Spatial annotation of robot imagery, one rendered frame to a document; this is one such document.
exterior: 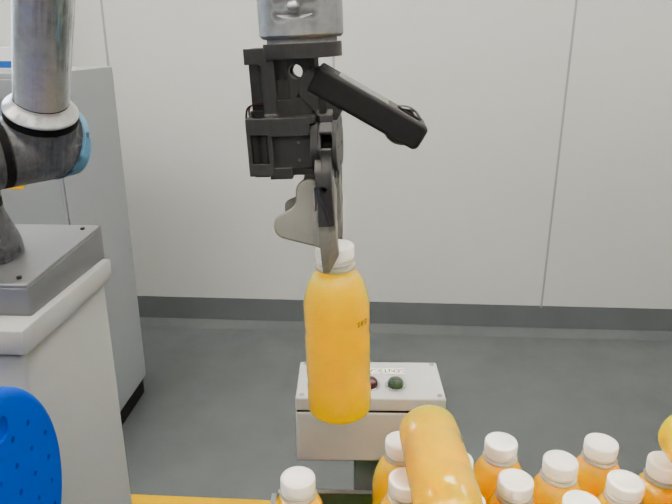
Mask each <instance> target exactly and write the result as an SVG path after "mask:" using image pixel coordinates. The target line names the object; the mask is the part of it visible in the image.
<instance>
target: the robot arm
mask: <svg viewBox="0 0 672 504"><path fill-rule="evenodd" d="M75 3H76V0H11V66H12V93H11V94H10V95H8V96H6V97H5V98H4V100H3V101H2V105H1V112H2V114H1V115H2V116H1V117H0V266H1V265H3V264H6V263H8V262H11V261H13V260H14V259H16V258H18V257H19V256H20V255H21V254H22V253H23V252H24V244H23V239H22V236H21V234H20V233H19V231H18V229H17V228H16V226H15V224H14V223H13V221H12V220H11V218H10V216H9V215H8V213H7V212H6V210H5V208H4V205H3V200H2V196H1V190H2V189H7V188H12V187H17V186H22V185H28V184H33V183H38V182H43V181H48V180H53V179H54V180H59V179H63V178H66V177H67V176H71V175H75V174H78V173H80V172H81V171H83V170H84V168H85V167H86V166H87V164H88V162H89V159H90V155H91V147H92V142H91V138H90V137H89V133H90V129H89V126H88V123H87V121H86V119H85V117H84V116H83V115H82V113H81V112H79V110H78V108H77V106H76V105H75V104H74V103H73V102H72V101H71V100H70V92H71V74H72V56H73V39H74V21H75ZM257 10H258V23H259V35H260V38H261V39H263V40H267V45H263V48H250V49H243V57H244V65H249V76H250V87H251V98H252V105H250V106H248V107H247V109H246V112H245V128H246V138H247V149H248V160H249V170H250V177H270V176H271V180H277V179H293V177H294V175H304V180H302V181H301V182H300V183H299V184H298V185H297V187H296V196H295V197H293V198H291V199H289V200H288V201H287V202H286V203H285V212H284V213H282V214H280V215H278V216H277V217H276V218H275V221H274V230H275V232H276V234H277V235H278V236H279V237H281V238H283V239H287V240H291V241H295V242H299V243H303V244H307V245H311V246H315V247H318V248H320V252H321V261H322V268H323V273H330V272H331V270H332V268H333V266H334V264H335V262H336V260H337V258H338V256H339V247H338V239H343V187H342V163H343V126H342V116H341V113H342V111H345V112H346V113H348V114H350V115H352V116H354V117H355V118H357V119H359V120H361V121H362V122H364V123H366V124H368V125H369V126H371V127H373V128H375V129H377V130H378V131H380V132H382V133H384V134H385V136H386V138H387V139H388V140H389V141H390V142H392V143H394V144H396V145H404V146H407V147H408V148H410V149H416V148H418V147H419V145H420V144H421V142H422V140H423V139H424V137H425V135H426V134H427V131H428V129H427V127H426V124H425V122H424V120H423V119H422V118H421V116H420V115H419V113H418V112H417V111H416V110H415V109H414V108H412V107H410V106H407V105H397V104H396V103H394V102H392V101H390V100H389V99H387V98H385V97H383V96H382V95H380V94H378V93H376V92H375V91H373V90H371V89H369V88H368V87H366V86H364V85H362V84H361V83H359V82H357V81H355V80H354V79H352V78H350V77H348V76H347V75H345V74H343V73H341V72H340V71H338V70H336V69H334V68H333V67H331V66H329V65H327V64H326V63H322V64H321V65H320V66H319V61H318V58H321V57H334V56H342V41H337V36H341V35H342V34H343V5H342V0H257ZM296 64H297V65H299V66H300V67H301V68H302V75H301V77H299V76H297V75H296V74H295V73H294V66H295V65H296ZM251 107H252V109H253V111H251V112H250V108H251ZM247 113H248V116H249V117H247Z"/></svg>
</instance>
